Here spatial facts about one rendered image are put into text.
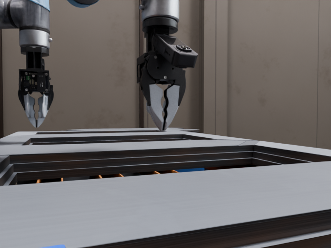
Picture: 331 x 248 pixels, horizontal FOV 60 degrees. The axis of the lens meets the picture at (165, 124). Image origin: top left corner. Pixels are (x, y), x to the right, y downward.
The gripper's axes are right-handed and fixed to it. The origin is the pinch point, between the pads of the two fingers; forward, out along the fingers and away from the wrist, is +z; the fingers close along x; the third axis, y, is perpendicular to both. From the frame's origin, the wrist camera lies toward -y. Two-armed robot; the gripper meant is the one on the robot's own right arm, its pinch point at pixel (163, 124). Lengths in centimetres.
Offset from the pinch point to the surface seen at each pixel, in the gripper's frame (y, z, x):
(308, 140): 249, 33, -304
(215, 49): 248, -80, -158
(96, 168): 7.6, 9.2, 12.0
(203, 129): 252, 15, -143
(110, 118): 278, 2, -36
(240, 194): -29.2, 5.9, 2.9
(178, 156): 8.3, 7.7, -6.5
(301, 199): -32.5, 5.9, -1.3
